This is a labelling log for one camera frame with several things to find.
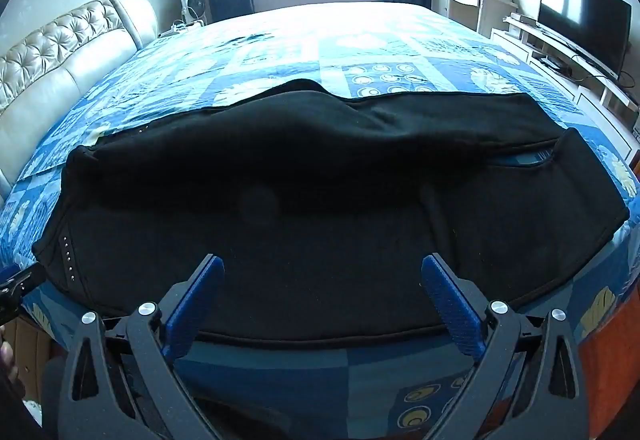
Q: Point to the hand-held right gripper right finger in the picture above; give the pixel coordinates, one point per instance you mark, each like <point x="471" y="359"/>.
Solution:
<point x="450" y="305"/>

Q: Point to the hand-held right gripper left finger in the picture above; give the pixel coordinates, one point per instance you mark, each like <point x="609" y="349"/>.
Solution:
<point x="197" y="305"/>

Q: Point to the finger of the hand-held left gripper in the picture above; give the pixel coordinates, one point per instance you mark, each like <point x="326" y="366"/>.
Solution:
<point x="22" y="282"/>

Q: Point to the black pants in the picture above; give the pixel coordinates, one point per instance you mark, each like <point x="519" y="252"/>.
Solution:
<point x="300" y="169"/>

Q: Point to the person's left hand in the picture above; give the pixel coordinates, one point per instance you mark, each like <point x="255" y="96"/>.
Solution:
<point x="6" y="357"/>

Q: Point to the brown cardboard box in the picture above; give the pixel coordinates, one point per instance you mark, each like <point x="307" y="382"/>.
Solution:
<point x="30" y="345"/>

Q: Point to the cream tufted leather headboard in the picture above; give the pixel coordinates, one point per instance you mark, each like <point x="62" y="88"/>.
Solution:
<point x="60" y="69"/>

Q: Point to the white television stand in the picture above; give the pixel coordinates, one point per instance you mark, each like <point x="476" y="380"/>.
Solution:
<point x="595" y="104"/>

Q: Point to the black set-top box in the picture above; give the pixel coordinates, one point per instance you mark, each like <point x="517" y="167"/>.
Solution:
<point x="555" y="63"/>

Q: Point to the blue patterned bedsheet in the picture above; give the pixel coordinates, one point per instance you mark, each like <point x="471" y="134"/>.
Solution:
<point x="400" y="44"/>

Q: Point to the white fan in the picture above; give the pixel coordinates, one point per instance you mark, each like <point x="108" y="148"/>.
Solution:
<point x="192" y="5"/>

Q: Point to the white dressing table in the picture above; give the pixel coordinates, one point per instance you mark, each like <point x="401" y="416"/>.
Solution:
<point x="465" y="4"/>

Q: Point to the black television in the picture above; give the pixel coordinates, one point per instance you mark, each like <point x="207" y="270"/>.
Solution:
<point x="585" y="14"/>

